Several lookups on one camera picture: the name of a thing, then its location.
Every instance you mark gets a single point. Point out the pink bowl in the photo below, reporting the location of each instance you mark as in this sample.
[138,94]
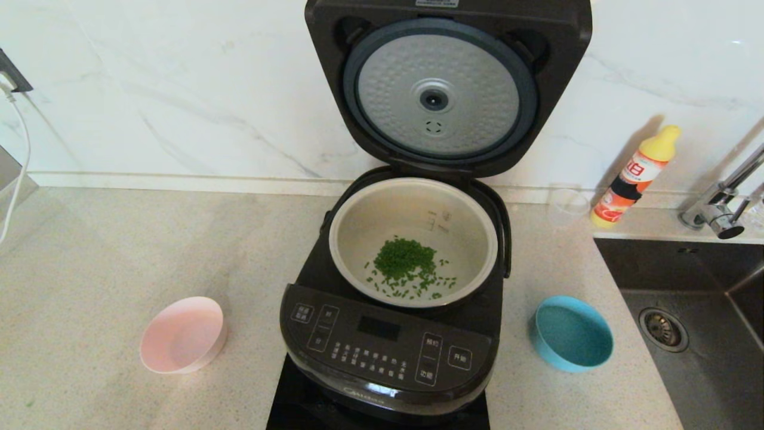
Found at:
[179,337]

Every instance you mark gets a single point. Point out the dark wall socket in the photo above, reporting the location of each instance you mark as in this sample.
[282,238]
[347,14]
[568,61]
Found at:
[13,74]

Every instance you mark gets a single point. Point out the yellow orange detergent bottle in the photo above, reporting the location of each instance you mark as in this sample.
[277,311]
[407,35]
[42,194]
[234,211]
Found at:
[635,176]

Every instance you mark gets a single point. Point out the dark steel sink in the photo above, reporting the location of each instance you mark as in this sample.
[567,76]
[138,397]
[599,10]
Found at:
[704,388]

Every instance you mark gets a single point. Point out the clear glass cup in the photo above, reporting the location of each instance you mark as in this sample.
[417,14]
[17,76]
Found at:
[570,202]

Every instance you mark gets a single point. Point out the chrome faucet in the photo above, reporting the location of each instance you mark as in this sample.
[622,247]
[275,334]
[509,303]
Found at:
[716,209]

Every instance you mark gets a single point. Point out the round metal sink drain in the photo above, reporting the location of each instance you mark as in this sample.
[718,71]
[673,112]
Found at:
[663,329]

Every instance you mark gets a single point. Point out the chopped green onions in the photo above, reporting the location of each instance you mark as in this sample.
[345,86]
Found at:
[406,260]

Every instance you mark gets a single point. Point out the black glass cooktop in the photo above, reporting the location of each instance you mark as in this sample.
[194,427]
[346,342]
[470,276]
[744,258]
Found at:
[292,409]

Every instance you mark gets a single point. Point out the blue bowl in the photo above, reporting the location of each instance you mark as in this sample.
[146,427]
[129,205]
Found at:
[570,334]

